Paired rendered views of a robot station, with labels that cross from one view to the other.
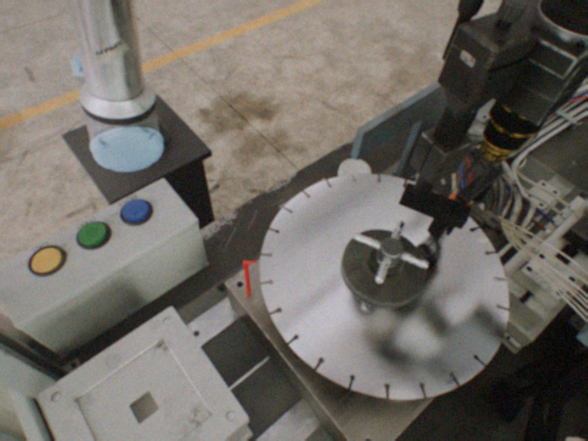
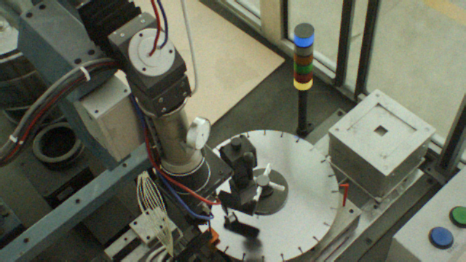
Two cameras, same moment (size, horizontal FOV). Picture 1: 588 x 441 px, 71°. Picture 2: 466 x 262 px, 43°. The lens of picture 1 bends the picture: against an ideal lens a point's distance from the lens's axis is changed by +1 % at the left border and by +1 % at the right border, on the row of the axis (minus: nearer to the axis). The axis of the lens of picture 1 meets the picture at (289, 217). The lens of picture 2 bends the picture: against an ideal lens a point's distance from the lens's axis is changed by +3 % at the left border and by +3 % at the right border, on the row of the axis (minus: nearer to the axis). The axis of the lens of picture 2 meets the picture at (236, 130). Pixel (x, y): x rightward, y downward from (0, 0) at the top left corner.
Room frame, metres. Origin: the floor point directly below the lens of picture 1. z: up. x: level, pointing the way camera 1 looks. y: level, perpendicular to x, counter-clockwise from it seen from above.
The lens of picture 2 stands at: (0.87, -0.09, 2.12)
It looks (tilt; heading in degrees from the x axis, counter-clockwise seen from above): 56 degrees down; 188
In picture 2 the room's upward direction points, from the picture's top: 9 degrees counter-clockwise
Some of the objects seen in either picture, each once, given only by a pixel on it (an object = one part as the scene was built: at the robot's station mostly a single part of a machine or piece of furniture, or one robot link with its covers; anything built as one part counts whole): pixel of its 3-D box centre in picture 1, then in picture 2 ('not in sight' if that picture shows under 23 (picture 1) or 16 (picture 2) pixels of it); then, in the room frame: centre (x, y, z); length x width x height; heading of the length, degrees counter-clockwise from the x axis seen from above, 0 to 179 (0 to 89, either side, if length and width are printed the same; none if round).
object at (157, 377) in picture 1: (157, 416); (377, 146); (0.08, 0.16, 0.82); 0.18 x 0.18 x 0.15; 43
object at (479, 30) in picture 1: (465, 102); (240, 169); (0.33, -0.16, 1.17); 0.06 x 0.05 x 0.20; 124
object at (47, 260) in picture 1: (49, 262); not in sight; (0.27, 0.35, 0.89); 0.04 x 0.04 x 0.02
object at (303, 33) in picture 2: not in sight; (303, 35); (-0.02, -0.03, 1.14); 0.05 x 0.04 x 0.03; 43
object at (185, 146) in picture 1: (169, 230); not in sight; (0.65, 0.36, 0.37); 0.40 x 0.40 x 0.75; 43
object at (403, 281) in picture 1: (384, 262); (263, 188); (0.27, -0.13, 0.96); 0.11 x 0.11 x 0.03
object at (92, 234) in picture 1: (94, 235); (461, 217); (0.31, 0.29, 0.90); 0.04 x 0.04 x 0.02
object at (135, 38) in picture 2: not in sight; (108, 52); (0.27, -0.35, 1.45); 0.35 x 0.07 x 0.28; 43
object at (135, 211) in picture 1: (136, 213); (440, 238); (0.36, 0.24, 0.90); 0.04 x 0.04 x 0.02
